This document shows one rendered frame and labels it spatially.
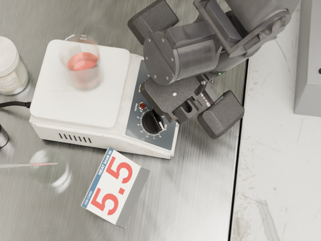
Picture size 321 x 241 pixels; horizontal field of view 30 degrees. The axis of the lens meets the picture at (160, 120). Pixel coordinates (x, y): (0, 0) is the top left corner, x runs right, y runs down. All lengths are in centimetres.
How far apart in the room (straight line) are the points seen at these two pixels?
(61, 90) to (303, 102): 33
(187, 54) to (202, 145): 27
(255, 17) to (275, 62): 32
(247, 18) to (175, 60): 9
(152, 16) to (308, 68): 22
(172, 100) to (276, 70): 27
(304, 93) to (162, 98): 22
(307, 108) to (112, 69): 28
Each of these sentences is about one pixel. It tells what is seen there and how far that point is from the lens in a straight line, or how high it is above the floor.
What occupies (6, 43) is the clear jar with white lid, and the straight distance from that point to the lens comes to 89.
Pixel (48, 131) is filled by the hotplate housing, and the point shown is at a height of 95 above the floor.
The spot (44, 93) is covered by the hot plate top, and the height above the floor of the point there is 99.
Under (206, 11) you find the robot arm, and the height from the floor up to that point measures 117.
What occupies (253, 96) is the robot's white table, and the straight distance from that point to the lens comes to 91.
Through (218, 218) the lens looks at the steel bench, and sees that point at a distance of 84.
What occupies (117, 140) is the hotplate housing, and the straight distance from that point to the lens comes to 82.
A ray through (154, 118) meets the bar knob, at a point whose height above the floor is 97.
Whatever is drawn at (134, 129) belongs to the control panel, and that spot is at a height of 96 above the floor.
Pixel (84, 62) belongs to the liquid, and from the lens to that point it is 81.
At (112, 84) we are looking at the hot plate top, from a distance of 82.
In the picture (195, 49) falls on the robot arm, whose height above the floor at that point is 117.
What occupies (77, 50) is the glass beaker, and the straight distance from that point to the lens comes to 81.
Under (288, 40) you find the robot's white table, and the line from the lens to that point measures 96.
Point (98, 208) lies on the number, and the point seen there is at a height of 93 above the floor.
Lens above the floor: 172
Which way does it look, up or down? 68 degrees down
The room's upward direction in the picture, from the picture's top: 6 degrees counter-clockwise
